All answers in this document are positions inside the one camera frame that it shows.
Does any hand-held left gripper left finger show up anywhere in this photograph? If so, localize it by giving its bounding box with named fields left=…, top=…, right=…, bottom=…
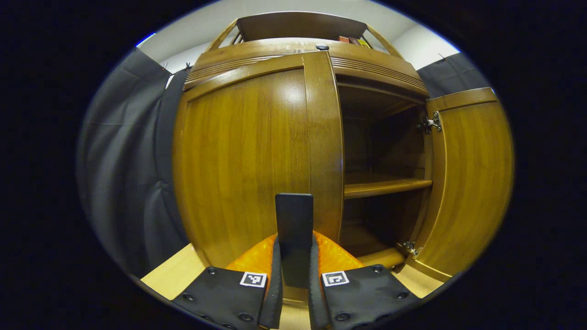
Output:
left=172, top=234, right=282, bottom=330

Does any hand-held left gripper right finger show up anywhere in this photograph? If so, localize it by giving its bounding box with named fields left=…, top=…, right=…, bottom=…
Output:
left=308, top=231, right=420, bottom=330

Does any wooden shoe cabinet door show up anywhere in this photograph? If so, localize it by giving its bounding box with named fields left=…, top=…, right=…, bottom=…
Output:
left=172, top=50, right=344, bottom=303
left=406, top=87, right=514, bottom=282

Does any wooden double-door shoe cabinet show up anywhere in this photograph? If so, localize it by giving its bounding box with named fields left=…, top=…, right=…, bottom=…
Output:
left=172, top=11, right=514, bottom=308

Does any metal door hinge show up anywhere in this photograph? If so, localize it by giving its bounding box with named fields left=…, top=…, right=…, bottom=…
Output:
left=398, top=240, right=422, bottom=257
left=416, top=111, right=443, bottom=135

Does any wooden cabinet shelf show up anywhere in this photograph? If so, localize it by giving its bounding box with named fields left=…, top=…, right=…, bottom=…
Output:
left=344, top=173, right=433, bottom=199

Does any wooden cabinet drawer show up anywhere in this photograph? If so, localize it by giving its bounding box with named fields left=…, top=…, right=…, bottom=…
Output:
left=183, top=38, right=429, bottom=97

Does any black backdrop cloth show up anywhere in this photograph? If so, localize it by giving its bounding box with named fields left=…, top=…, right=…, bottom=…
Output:
left=77, top=48, right=491, bottom=278

